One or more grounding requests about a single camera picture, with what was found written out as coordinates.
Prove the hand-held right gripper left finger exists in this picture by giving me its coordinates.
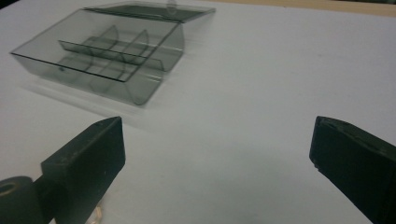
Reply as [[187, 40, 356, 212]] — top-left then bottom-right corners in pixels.
[[33, 116, 126, 224]]

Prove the clear grey plastic compartment box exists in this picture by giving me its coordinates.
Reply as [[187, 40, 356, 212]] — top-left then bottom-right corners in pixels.
[[9, 0, 217, 107]]

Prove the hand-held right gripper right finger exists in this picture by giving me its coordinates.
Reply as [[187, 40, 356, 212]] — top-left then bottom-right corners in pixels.
[[308, 115, 396, 224]]

